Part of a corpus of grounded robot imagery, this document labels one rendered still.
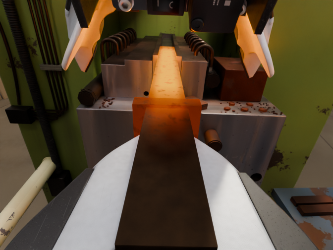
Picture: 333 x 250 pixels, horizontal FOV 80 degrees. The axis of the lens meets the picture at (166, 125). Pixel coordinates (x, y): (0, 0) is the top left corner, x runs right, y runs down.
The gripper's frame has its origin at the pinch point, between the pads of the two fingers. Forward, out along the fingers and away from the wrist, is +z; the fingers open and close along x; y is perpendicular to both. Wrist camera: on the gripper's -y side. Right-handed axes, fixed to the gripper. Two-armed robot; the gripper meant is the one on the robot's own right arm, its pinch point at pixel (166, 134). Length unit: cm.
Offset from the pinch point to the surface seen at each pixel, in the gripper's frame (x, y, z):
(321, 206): 32.8, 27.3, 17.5
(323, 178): 123, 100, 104
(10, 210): -36, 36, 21
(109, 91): -11.3, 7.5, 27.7
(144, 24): -9, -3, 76
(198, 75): 6.3, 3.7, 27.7
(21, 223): -79, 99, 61
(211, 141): 8.1, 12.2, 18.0
